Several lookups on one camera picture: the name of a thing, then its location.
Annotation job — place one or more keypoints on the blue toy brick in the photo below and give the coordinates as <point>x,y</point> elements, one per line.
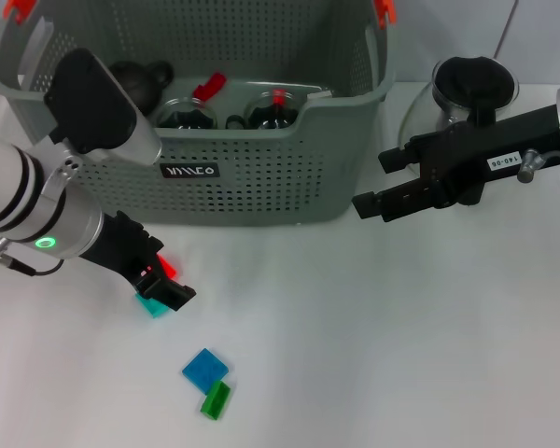
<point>205,368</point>

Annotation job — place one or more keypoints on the teal toy brick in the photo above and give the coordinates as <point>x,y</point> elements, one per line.
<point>151,308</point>

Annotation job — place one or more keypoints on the dark clay teapot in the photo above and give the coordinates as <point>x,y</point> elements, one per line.
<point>144,84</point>

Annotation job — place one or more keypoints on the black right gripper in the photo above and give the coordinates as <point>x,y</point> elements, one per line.
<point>471,149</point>

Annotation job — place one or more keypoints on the green toy brick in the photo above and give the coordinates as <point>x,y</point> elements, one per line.
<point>216,400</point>

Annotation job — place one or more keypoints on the glass teacup black holder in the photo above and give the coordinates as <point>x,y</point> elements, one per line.
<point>270,114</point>
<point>186,114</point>

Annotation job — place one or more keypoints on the grey perforated storage bin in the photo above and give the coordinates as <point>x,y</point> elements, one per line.
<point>261,186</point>

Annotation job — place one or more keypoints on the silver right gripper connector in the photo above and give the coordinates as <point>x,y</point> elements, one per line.
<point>528,165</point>

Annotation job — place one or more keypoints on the bright red toy brick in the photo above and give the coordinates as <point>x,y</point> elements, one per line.
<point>169,267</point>

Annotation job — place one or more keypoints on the dark red toy brick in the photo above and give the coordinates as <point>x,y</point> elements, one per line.
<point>210,86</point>

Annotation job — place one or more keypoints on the red stepped toy brick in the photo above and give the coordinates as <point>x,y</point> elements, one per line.
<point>278,97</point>

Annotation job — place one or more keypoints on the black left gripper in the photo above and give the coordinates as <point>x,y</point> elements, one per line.
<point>121,247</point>

